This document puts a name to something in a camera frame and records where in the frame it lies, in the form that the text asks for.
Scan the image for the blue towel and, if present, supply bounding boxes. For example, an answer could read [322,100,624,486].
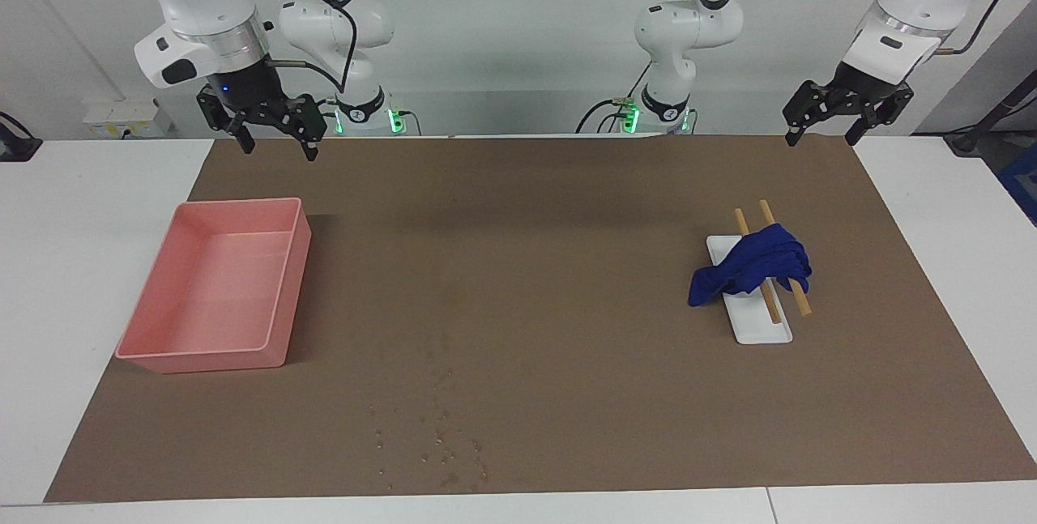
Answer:
[688,223,813,308]

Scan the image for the white towel rack stand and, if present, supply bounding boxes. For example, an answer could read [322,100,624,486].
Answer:
[706,234,793,345]

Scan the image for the spilled water droplets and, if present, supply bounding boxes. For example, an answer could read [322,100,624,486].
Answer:
[369,330,491,492]

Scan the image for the black tripod stand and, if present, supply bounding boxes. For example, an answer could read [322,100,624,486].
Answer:
[944,70,1037,156]

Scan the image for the pink plastic tray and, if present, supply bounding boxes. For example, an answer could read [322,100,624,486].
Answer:
[115,198,313,374]

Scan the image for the wooden rack rod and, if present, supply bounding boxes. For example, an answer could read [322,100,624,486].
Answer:
[758,199,813,317]
[734,208,783,326]

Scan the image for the blue box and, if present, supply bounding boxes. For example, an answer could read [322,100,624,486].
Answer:
[996,143,1037,227]

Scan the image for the brown table mat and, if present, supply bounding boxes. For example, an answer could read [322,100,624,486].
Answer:
[44,134,1037,504]

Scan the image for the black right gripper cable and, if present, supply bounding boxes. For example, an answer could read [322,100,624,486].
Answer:
[231,0,359,94]

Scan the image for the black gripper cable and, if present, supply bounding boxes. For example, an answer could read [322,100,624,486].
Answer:
[231,0,359,94]
[936,0,1037,55]

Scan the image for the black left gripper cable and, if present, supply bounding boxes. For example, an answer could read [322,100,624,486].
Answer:
[936,0,1037,55]

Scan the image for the black base cable bundle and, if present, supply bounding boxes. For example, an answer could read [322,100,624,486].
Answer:
[575,62,653,134]

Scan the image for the black clamp mount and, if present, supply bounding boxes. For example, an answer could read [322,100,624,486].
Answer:
[0,111,43,162]

